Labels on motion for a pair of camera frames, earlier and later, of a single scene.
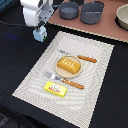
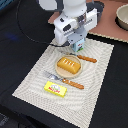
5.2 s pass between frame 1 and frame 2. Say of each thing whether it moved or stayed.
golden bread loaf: stayed
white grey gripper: moved
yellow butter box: stayed
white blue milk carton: moved
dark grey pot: stayed
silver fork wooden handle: stayed
